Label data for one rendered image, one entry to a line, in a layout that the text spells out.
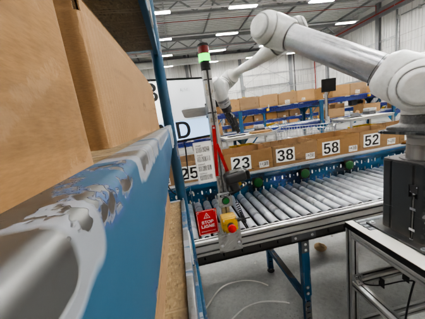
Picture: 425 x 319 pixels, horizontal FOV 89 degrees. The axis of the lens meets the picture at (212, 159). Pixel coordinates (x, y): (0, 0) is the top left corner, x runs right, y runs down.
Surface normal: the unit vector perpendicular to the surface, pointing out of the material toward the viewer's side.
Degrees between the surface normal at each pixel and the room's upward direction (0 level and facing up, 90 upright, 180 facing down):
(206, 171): 90
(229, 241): 90
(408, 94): 90
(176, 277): 0
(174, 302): 0
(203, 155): 90
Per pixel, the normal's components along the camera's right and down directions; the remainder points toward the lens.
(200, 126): 0.48, 0.04
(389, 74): -0.84, 0.08
